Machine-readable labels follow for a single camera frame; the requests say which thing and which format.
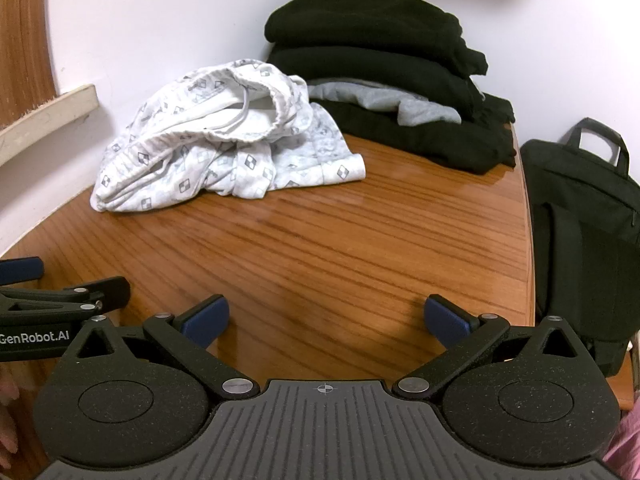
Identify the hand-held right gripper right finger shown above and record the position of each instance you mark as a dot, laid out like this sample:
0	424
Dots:
442	320

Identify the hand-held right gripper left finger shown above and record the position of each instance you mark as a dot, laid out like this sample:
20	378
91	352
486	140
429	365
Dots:
207	317

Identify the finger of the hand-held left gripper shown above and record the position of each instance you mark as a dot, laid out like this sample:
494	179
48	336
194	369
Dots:
107	290
20	270

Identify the white patterned pants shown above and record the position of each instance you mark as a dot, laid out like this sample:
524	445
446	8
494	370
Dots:
225	135

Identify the person's left hand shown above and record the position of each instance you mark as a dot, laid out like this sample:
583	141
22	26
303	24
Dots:
7	388

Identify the beige window sill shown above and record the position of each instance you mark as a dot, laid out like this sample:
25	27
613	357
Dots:
45	115

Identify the black backpack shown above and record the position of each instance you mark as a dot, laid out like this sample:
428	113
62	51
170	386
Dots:
580	240

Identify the pink cloth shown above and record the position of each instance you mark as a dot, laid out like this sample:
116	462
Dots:
627	450

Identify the wooden window frame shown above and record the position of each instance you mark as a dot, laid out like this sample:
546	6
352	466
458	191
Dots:
25	50

